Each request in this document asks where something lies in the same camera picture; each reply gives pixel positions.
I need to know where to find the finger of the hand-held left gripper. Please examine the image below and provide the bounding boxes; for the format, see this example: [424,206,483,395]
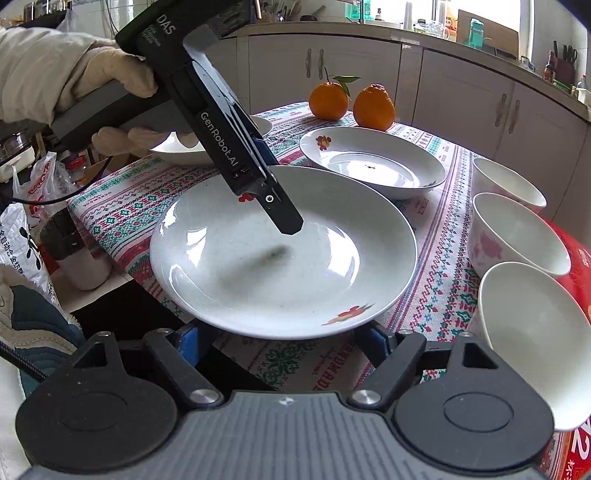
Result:
[228,99,281,169]
[236,175,304,236]

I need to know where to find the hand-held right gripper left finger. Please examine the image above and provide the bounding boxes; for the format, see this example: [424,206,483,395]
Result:
[69,320,225,409]

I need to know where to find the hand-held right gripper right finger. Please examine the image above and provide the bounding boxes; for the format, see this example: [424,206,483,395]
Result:
[346,320,502,411]

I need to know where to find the white floral plate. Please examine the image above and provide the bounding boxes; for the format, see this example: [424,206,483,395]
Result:
[299,127,448,200]
[148,115,274,167]
[150,165,419,341]

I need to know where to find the white bowl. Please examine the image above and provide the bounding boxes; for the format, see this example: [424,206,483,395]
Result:
[467,192,572,280]
[471,157,548,215]
[478,261,591,433]

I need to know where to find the person's left hand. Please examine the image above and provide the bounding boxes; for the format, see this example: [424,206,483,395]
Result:
[0,25,200,158]

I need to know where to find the patterned red green tablecloth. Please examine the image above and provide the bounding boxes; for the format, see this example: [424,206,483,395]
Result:
[67,102,573,480]

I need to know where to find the orange with leaf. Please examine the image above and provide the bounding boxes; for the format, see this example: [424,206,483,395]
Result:
[308,67,362,121]

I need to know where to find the orange without leaf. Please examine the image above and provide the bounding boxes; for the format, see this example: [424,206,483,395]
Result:
[353,83,396,132]

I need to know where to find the beige kitchen countertop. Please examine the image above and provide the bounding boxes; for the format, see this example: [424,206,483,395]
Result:
[217,16,591,123]

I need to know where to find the dark topped white container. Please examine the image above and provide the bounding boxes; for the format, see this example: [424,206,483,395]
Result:
[39,205,114,291]

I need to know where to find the red white plastic bag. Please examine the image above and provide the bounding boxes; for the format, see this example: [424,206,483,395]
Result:
[9,152,88,204]

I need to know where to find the white printed sack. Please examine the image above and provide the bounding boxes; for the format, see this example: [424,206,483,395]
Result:
[0,203,61,315]

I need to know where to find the white kitchen base cabinets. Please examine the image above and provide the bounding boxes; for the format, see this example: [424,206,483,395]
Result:
[203,21,591,232]

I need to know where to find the glass pitcher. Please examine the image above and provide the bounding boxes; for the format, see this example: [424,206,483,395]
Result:
[413,18,451,42]

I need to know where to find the red cardboard box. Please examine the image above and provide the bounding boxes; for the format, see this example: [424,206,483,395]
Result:
[540,217,591,480]

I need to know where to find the teal plastic jug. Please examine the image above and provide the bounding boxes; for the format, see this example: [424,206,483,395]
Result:
[465,17,486,49]

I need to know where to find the knife block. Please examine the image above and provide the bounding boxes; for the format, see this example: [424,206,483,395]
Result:
[551,41,579,86]

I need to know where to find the black cable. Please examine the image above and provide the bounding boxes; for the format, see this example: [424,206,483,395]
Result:
[11,154,114,205]

